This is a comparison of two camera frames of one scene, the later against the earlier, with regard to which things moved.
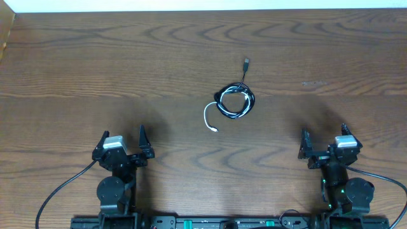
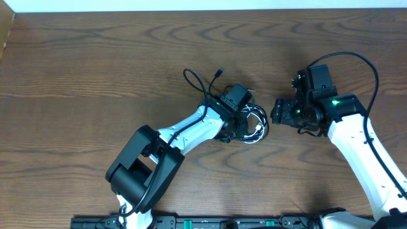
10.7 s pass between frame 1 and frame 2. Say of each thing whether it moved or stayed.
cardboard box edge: stayed
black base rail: stayed
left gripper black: moved
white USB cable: moved
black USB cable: moved
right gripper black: moved
